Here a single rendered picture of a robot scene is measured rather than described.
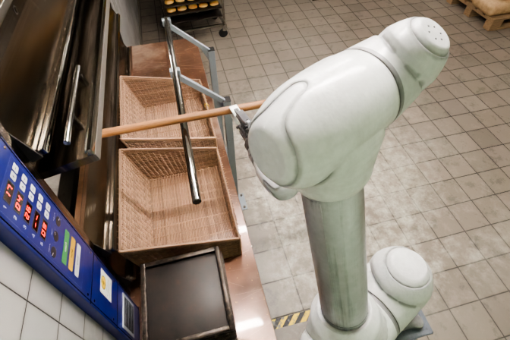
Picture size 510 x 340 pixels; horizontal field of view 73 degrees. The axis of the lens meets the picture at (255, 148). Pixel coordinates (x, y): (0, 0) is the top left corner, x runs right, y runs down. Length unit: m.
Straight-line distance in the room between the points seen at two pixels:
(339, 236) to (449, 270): 1.98
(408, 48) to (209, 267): 1.00
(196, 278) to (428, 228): 1.76
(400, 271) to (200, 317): 0.64
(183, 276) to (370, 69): 1.00
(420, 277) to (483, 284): 1.66
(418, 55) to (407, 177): 2.35
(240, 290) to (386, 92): 1.25
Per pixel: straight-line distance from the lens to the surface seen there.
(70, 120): 1.00
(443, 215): 2.73
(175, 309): 1.26
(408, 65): 0.52
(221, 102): 1.76
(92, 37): 1.46
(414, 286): 0.93
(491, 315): 2.52
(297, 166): 0.41
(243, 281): 1.60
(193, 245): 1.48
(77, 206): 1.21
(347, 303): 0.74
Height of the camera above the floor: 2.07
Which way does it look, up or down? 48 degrees down
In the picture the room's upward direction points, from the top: 1 degrees counter-clockwise
